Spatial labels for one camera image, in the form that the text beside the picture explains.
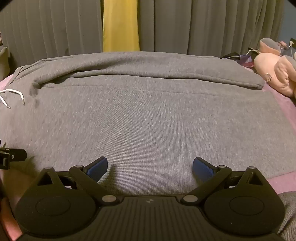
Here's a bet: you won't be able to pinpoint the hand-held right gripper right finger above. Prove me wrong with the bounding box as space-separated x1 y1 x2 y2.
181 157 269 204

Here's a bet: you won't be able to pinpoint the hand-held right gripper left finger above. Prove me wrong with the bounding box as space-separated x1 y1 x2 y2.
32 157 117 204

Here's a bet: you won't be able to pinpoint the grey knit pants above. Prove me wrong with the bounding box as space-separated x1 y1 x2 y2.
0 50 295 196

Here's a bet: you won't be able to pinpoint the salmon pink cloth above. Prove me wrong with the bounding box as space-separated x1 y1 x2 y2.
0 198 23 241

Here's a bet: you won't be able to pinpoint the pink bed sheet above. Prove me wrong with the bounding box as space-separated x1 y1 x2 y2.
0 74 296 200

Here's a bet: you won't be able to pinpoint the grey cloth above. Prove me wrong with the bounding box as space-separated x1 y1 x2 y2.
276 192 296 235

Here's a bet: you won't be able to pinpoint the purple cloth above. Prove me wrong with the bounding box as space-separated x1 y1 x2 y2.
237 55 255 68

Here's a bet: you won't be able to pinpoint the pink plush toy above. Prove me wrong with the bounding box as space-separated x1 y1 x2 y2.
253 38 296 98

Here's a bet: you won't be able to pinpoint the grey pleated curtain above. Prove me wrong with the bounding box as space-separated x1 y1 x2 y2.
0 0 104 78
139 0 285 58

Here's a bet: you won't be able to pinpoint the yellow curtain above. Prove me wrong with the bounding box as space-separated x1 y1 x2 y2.
103 0 140 53

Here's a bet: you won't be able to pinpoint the white drawstring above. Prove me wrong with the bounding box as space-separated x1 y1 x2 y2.
0 89 26 109

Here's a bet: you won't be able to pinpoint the black strap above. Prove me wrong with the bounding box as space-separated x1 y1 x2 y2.
220 52 241 61

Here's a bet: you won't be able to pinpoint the white cable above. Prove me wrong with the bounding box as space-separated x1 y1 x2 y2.
248 40 296 57

